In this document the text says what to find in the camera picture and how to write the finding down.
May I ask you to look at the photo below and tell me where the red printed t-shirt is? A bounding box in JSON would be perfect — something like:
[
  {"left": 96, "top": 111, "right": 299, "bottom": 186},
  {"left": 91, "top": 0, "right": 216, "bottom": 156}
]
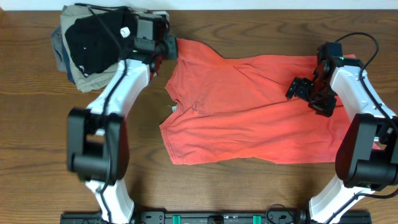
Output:
[{"left": 159, "top": 37, "right": 382, "bottom": 166}]

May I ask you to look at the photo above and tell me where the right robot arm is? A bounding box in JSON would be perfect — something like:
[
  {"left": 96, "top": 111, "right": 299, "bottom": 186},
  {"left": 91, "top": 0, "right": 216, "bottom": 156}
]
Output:
[{"left": 285, "top": 42, "right": 397, "bottom": 223}]

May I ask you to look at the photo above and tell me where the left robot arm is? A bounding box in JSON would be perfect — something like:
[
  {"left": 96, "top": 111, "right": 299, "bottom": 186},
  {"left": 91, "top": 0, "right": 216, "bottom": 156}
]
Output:
[{"left": 60, "top": 11, "right": 178, "bottom": 223}]

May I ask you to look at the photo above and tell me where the black folded shirt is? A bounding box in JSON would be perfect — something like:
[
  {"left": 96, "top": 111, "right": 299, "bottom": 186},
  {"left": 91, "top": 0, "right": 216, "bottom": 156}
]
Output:
[{"left": 65, "top": 7, "right": 137, "bottom": 77}]

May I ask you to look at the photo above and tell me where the khaki folded garment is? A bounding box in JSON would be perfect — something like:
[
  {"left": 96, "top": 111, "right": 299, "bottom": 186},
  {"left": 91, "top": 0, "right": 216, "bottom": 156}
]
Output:
[{"left": 60, "top": 4, "right": 170, "bottom": 93}]

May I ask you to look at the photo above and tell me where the grey folded garment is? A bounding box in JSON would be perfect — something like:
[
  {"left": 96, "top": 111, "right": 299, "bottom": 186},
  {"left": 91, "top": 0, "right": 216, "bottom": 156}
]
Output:
[{"left": 50, "top": 26, "right": 67, "bottom": 72}]

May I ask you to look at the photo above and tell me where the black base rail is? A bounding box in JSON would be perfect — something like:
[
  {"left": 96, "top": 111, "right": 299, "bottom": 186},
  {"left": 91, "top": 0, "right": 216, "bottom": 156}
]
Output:
[{"left": 60, "top": 210, "right": 373, "bottom": 224}]

